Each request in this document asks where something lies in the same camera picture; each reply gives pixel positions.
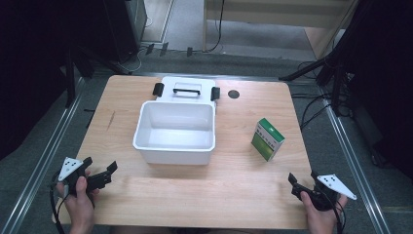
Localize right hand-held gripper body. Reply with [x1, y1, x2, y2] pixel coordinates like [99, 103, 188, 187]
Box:
[291, 174, 357, 212]

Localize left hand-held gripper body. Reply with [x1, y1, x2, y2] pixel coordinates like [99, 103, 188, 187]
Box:
[57, 157, 113, 198]

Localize green and white carton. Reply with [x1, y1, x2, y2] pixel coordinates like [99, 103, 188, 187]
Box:
[250, 117, 286, 163]

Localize white plastic storage box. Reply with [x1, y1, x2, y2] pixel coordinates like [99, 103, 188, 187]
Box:
[131, 99, 217, 166]

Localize person's right hand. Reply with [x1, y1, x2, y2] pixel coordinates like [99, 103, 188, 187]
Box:
[299, 190, 349, 234]

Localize person's left hand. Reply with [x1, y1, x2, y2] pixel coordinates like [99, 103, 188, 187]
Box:
[56, 175, 100, 234]

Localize black tripod stand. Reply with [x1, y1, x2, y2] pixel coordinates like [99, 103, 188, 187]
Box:
[278, 53, 352, 118]

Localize dark curtain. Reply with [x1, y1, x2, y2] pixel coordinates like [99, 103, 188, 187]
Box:
[339, 0, 413, 180]
[0, 0, 110, 163]

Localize black cabinet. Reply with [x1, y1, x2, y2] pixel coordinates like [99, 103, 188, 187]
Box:
[102, 0, 148, 64]

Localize light wooden furniture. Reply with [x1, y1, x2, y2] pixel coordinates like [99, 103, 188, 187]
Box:
[202, 0, 360, 61]

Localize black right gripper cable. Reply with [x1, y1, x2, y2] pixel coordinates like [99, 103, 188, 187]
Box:
[324, 191, 347, 234]

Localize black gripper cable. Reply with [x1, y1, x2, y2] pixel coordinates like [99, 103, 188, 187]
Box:
[324, 191, 347, 234]
[48, 171, 67, 234]

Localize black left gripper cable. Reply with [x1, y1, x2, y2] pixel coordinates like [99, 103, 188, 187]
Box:
[48, 171, 67, 234]

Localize metal floor rail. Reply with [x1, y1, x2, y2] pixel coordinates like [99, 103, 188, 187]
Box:
[319, 87, 393, 234]
[0, 77, 88, 234]

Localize black floor cables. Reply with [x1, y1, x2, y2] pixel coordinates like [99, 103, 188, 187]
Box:
[290, 92, 355, 132]

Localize white box lid black handle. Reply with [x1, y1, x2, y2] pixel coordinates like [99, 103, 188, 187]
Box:
[152, 76, 221, 105]

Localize black hanging cable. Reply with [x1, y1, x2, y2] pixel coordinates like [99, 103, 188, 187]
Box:
[206, 0, 226, 54]

